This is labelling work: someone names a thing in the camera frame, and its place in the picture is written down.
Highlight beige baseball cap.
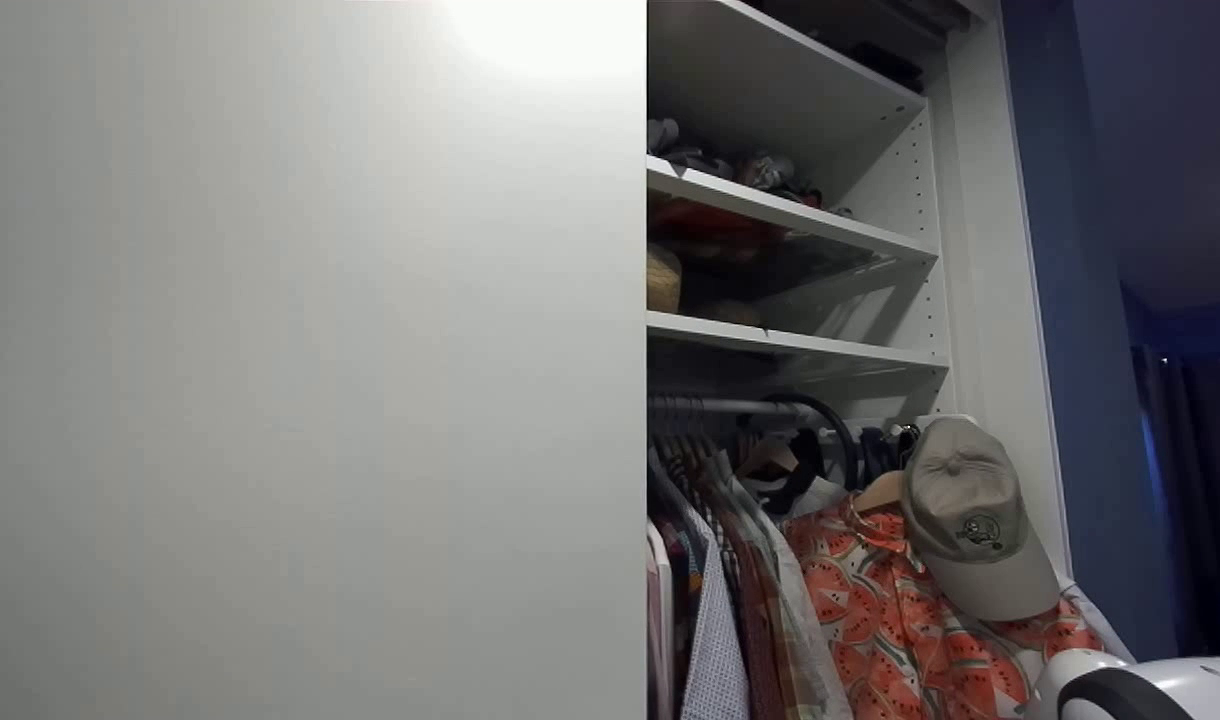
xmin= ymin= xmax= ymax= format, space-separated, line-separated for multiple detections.
xmin=905 ymin=414 xmax=1059 ymax=622

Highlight white wardrobe shelves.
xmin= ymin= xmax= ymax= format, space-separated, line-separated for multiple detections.
xmin=642 ymin=0 xmax=946 ymax=406

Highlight hanging checked clothes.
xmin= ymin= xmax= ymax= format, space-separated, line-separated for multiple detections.
xmin=642 ymin=437 xmax=852 ymax=720

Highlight watermelon print shirt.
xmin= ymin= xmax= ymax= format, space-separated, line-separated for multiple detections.
xmin=782 ymin=507 xmax=1098 ymax=720

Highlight white wardrobe sliding door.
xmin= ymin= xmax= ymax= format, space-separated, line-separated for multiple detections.
xmin=0 ymin=0 xmax=648 ymax=720

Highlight blue curtain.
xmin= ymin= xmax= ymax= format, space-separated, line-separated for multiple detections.
xmin=1003 ymin=0 xmax=1178 ymax=661

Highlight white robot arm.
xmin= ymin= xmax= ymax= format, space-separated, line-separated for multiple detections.
xmin=1023 ymin=646 xmax=1220 ymax=720

